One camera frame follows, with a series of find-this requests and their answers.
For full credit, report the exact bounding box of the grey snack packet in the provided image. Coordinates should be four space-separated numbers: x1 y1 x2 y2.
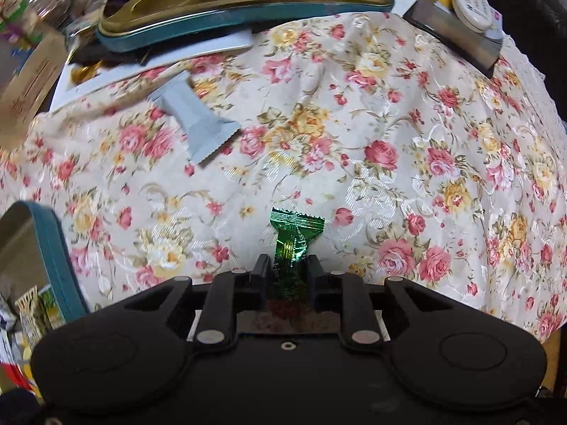
148 73 242 166

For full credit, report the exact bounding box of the small gold foil candy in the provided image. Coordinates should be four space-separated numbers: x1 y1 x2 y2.
71 64 105 85

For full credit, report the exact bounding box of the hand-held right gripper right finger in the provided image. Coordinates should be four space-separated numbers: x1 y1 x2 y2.
305 254 461 347

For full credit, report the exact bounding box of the green foil candy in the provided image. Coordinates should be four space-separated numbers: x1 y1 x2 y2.
266 207 326 315

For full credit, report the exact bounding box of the white remote control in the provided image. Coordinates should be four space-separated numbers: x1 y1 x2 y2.
447 0 494 34

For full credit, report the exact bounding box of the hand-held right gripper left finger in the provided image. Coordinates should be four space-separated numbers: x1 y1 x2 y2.
111 254 272 346

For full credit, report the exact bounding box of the picture card with yellow figure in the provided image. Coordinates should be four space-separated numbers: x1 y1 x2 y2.
403 0 506 80

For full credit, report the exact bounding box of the black sofa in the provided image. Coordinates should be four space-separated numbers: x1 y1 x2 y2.
447 0 567 120

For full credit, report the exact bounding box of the gold and teal tin tray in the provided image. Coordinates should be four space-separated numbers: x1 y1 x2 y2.
0 200 89 364

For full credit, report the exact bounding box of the kraft paper bag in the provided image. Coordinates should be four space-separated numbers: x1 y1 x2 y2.
0 9 67 151

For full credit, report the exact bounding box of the floral tablecloth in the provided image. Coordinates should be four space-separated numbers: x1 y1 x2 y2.
0 11 567 346

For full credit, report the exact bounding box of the clear jar of cookies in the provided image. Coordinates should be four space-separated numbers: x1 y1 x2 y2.
20 0 72 27

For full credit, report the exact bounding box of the large teal and gold tin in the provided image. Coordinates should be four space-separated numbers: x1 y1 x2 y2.
97 0 395 54

